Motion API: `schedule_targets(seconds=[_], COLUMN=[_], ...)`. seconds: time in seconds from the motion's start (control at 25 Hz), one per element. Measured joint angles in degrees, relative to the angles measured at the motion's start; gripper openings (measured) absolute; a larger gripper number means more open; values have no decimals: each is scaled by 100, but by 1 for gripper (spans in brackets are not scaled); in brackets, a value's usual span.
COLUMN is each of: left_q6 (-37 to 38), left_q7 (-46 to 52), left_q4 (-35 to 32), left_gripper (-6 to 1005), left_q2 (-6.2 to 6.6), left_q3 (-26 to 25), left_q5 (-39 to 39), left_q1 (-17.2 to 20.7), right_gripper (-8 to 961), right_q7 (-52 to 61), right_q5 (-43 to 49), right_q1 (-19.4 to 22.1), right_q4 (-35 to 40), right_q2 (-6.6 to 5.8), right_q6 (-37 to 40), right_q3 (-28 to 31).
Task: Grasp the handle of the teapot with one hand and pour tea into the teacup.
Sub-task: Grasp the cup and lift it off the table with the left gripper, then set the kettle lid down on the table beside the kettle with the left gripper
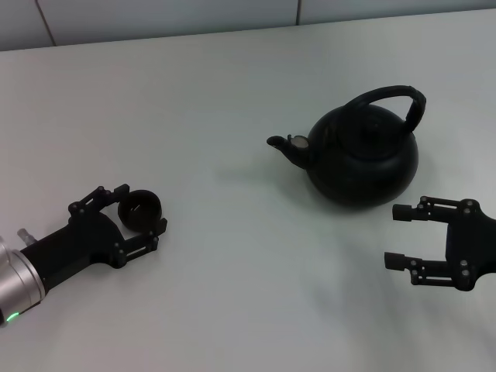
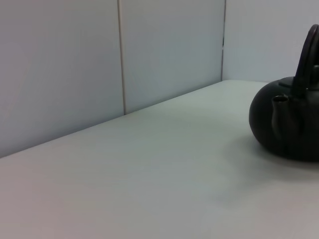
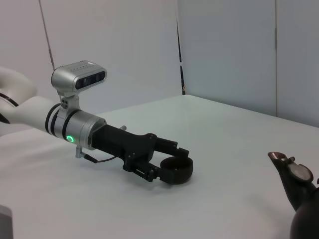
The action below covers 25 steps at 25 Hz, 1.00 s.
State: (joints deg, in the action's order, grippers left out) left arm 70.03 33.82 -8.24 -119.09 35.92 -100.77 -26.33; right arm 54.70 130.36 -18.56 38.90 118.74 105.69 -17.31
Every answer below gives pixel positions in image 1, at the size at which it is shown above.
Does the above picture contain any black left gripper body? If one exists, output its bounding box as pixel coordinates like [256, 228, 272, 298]
[19, 198, 129, 290]

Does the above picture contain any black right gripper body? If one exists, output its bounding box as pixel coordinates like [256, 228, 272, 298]
[444, 198, 496, 292]

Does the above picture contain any small black teacup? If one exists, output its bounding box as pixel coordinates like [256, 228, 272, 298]
[117, 189, 164, 231]

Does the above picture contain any black round teapot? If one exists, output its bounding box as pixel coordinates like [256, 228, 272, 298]
[266, 84, 428, 212]

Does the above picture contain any silver cable connector plug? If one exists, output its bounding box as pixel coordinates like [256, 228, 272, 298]
[15, 227, 36, 247]

